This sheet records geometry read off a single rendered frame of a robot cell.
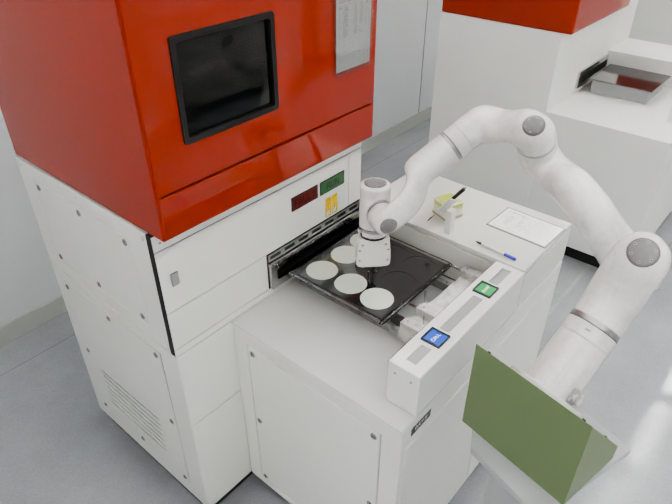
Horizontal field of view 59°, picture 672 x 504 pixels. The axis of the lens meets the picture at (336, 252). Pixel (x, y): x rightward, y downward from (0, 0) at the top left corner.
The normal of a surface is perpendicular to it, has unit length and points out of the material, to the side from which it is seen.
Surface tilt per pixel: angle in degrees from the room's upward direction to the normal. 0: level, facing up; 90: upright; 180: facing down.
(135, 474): 0
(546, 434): 90
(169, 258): 90
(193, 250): 90
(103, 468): 0
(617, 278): 79
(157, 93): 90
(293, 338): 0
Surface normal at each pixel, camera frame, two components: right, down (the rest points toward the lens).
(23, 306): 0.76, 0.37
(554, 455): -0.79, 0.35
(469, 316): 0.00, -0.82
